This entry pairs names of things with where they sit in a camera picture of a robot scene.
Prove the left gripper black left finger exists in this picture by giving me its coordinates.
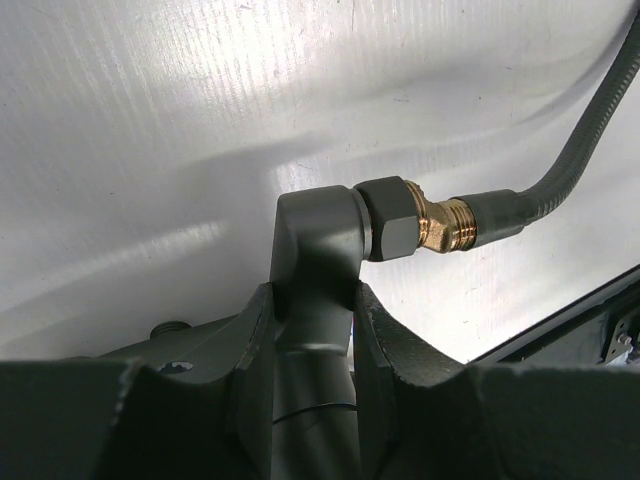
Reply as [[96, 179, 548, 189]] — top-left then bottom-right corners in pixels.
[[1, 284, 275, 479]]

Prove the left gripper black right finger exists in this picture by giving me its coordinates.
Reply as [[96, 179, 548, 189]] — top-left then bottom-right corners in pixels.
[[354, 284, 639, 479]]

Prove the dark grey faucet valve fitting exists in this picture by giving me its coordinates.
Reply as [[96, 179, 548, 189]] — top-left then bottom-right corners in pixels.
[[94, 174, 480, 480]]

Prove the black flexible hose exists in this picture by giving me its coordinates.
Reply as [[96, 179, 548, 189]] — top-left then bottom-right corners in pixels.
[[467, 19, 640, 249]]

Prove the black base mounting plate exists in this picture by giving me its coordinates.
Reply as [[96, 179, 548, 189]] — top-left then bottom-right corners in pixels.
[[475, 267, 639, 366]]

